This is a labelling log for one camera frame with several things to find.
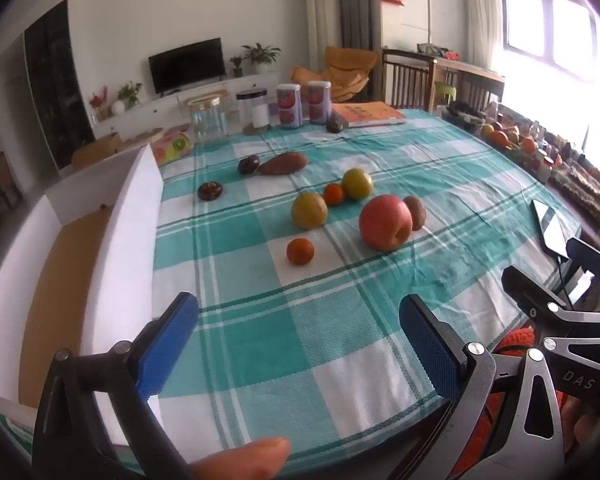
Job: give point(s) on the gold lid clear jar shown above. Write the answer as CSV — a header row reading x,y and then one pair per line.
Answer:
x,y
209,119

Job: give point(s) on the fruit print packet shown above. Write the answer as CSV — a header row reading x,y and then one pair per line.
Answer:
x,y
172,146

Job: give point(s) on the red labelled can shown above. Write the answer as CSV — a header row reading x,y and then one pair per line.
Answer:
x,y
288,105
319,102

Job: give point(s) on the grey curtain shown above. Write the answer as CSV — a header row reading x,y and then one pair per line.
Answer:
x,y
357,10

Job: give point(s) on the red flowers in vase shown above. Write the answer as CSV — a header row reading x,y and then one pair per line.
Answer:
x,y
97,102

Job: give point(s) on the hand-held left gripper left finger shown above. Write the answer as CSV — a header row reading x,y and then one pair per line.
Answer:
x,y
172,342

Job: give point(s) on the white round vase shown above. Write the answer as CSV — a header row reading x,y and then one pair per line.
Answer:
x,y
118,107

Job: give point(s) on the black television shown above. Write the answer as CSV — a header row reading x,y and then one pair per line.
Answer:
x,y
187,65

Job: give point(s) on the small orange tangerine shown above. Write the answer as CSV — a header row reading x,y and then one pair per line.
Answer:
x,y
333,194
300,251

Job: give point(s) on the black smartphone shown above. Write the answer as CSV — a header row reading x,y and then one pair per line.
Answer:
x,y
550,230

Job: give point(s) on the small green potted plant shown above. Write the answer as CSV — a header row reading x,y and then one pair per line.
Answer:
x,y
236,65

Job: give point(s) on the dark wooden chair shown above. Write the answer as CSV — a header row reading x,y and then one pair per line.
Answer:
x,y
475,90
407,80

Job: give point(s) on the orange book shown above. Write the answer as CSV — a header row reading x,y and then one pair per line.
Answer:
x,y
367,112

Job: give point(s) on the white standing air conditioner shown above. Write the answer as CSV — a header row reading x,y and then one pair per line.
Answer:
x,y
322,25

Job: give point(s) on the orange lounge chair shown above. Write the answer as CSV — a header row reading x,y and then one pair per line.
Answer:
x,y
345,72

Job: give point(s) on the white cardboard box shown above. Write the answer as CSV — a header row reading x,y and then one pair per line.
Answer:
x,y
120,240

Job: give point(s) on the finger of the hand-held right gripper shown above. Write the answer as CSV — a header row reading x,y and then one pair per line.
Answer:
x,y
592,255
530,290

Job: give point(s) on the brown cardboard box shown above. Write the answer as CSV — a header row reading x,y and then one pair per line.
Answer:
x,y
97,150

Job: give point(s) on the tray of mixed fruit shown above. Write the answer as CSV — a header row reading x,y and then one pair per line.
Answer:
x,y
502,138

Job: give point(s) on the red apple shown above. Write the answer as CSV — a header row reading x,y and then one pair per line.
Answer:
x,y
385,222

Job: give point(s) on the brown sweet potato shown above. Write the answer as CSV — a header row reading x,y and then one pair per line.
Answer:
x,y
282,163

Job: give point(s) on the window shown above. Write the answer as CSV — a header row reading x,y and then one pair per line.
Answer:
x,y
550,25

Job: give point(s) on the yellow-green pear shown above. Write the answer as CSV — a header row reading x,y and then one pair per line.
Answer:
x,y
309,210
357,183

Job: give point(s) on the tray of fruits and snacks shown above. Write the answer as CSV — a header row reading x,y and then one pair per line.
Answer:
x,y
585,192

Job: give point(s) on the orange red knitted clothing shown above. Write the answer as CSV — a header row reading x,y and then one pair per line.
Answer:
x,y
512,347

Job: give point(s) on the leafy green potted plant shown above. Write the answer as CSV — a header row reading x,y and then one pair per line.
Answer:
x,y
130,92

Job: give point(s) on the black glass cabinet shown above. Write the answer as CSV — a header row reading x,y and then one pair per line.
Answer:
x,y
55,85

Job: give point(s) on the teal checked tablecloth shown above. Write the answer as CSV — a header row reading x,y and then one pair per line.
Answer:
x,y
305,320

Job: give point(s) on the green stool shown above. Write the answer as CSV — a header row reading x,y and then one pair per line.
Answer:
x,y
447,92

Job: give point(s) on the white television cabinet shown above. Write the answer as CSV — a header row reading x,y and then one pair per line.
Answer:
x,y
150,110

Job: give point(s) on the white curtain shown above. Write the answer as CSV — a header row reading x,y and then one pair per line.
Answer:
x,y
480,10

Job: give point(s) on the large green potted plant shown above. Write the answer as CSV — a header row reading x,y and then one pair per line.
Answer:
x,y
262,55

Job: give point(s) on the black lid clear jar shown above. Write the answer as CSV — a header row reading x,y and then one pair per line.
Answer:
x,y
254,107

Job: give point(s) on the dark brown water chestnut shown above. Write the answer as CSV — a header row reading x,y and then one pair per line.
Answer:
x,y
248,164
335,125
210,191

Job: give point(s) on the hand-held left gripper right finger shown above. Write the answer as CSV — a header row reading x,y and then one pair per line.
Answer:
x,y
430,347

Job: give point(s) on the person's right hand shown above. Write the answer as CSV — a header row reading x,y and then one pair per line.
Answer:
x,y
580,422

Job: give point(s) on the brown kiwi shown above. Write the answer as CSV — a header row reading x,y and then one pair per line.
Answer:
x,y
416,212

